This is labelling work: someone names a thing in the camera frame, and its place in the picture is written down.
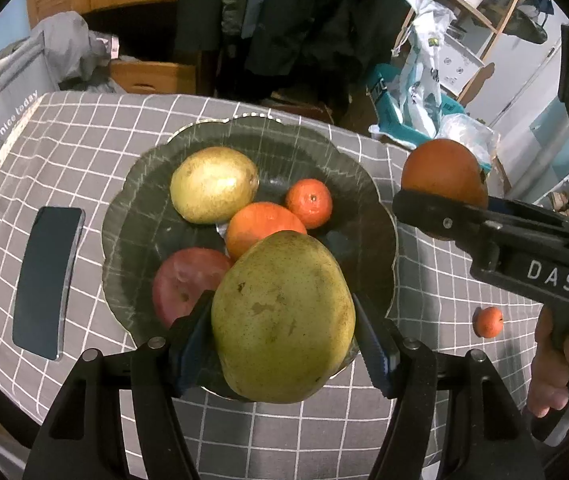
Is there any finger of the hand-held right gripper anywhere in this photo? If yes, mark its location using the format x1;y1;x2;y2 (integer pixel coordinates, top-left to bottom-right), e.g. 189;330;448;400
487;198;569;236
393;189;569;272

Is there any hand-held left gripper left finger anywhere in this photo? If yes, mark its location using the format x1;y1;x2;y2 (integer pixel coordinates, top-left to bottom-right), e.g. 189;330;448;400
29;290;226;480

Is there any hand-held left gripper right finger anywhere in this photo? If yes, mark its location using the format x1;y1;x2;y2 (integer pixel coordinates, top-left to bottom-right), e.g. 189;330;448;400
351;292;547;480

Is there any small red apple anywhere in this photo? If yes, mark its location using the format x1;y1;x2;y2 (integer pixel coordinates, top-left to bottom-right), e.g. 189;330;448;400
401;139;489;211

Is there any large red apple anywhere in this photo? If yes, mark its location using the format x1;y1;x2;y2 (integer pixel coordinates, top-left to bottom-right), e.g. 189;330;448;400
152;247;235;330

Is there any green pear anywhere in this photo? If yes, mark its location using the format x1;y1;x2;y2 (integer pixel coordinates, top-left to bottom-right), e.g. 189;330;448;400
211;230;356;405

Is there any small tangerine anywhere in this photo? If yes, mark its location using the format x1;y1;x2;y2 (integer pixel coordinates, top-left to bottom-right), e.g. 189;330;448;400
473;306;505;338
285;178;333;229

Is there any large orange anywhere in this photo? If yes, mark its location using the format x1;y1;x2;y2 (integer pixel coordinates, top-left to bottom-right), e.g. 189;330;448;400
225;202;308;261

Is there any dark green glass plate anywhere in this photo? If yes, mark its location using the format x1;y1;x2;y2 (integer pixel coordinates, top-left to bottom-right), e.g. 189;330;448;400
102;114;397;401

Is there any yellow pear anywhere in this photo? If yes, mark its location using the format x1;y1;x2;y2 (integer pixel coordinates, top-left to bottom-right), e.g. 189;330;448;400
169;146;260;224

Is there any person's right hand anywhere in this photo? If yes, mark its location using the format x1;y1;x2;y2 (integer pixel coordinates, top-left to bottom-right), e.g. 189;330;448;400
528;305;569;453

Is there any clear plastic bag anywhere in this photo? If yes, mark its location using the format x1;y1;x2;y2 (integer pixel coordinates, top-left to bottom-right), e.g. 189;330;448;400
437;114;497;171

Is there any teal plastic bin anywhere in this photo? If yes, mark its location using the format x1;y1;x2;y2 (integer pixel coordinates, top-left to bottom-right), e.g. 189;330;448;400
367;63;467;148

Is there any white door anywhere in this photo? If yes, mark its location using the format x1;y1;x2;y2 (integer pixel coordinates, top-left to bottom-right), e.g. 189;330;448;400
469;30;562;136

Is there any white printed plastic bag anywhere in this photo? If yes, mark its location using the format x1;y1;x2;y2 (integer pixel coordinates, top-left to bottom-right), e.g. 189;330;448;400
391;0;457;136

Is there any white storage box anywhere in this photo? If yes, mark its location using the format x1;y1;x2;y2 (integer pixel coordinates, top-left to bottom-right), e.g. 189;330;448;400
437;40;485;96

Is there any black smartphone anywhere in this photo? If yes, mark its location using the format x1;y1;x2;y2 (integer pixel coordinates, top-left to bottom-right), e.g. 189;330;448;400
12;206;85;361

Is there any cardboard box with red label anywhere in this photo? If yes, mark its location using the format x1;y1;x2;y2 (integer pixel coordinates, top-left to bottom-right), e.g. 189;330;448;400
264;92;335;122

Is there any wooden shelf rack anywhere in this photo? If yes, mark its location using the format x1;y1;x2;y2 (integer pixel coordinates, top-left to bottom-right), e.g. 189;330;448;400
417;0;527;111

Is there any grey wok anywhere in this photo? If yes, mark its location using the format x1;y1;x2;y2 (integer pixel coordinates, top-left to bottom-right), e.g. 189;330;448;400
484;0;550;43

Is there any black hanging coat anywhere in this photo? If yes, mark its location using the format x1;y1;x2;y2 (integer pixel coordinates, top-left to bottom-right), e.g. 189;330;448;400
174;0;410;111

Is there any grey checked tablecloth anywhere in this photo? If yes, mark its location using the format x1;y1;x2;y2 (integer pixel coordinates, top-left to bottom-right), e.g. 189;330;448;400
0;91;545;480

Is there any wooden drawer unit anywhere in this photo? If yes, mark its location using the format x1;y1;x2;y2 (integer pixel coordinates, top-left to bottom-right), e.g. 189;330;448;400
109;60;198;95

